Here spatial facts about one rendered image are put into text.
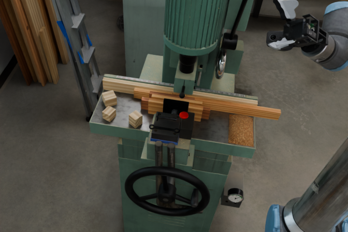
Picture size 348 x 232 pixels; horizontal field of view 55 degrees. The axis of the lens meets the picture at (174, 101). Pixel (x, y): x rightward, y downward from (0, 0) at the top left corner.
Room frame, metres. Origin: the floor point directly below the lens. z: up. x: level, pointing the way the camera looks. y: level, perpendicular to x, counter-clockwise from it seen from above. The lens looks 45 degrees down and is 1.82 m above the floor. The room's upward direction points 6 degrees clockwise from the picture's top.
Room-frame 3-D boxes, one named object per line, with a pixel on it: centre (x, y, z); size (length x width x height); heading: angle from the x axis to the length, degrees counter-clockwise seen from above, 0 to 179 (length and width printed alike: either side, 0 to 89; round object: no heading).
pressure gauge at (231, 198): (0.68, -0.28, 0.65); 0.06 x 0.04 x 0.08; 86
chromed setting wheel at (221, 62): (1.03, -0.17, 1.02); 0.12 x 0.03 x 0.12; 176
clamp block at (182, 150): (0.72, 0.00, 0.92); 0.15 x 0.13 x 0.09; 86
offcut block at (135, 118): (0.79, 0.13, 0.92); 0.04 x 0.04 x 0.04; 51
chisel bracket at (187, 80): (0.93, -0.04, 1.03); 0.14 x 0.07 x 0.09; 176
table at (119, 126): (0.80, -0.01, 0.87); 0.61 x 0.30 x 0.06; 86
